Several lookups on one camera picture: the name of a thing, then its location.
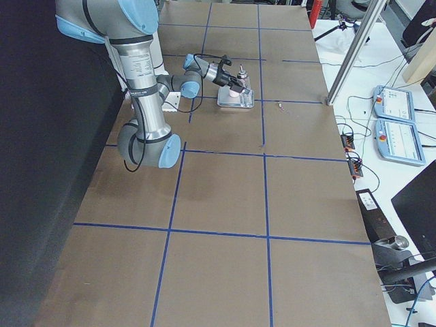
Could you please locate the lower blue teach pendant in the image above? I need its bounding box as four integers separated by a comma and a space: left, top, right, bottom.
375, 119, 426, 166

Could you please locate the white electronic kitchen scale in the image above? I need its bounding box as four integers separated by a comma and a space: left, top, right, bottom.
217, 86, 255, 109

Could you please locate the white support column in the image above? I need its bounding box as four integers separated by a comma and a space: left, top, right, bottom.
150, 31, 168, 76

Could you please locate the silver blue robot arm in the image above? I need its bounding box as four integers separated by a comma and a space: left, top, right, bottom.
56, 1, 249, 168

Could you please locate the pink plastic cup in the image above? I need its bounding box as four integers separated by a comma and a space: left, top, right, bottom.
229, 88, 240, 97

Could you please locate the black computer monitor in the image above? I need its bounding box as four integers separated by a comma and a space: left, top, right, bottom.
391, 161, 436, 259

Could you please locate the black box white label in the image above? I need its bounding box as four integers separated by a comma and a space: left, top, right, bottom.
356, 189, 396, 243

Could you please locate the upper blue teach pendant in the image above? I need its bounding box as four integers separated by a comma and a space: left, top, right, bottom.
373, 85, 416, 123

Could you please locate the blue teach pendant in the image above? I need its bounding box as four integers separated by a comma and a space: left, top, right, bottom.
375, 119, 426, 166
373, 85, 416, 123

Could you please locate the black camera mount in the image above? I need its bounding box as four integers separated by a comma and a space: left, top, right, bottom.
218, 54, 232, 70

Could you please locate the aluminium frame post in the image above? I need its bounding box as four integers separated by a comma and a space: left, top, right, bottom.
326, 0, 387, 106

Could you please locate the white column base plate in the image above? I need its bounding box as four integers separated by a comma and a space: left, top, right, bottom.
162, 91, 181, 112

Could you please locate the clear glass sauce bottle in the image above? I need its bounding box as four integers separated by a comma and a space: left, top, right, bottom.
237, 63, 254, 108

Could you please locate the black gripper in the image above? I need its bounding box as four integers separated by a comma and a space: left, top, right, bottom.
213, 67, 244, 93

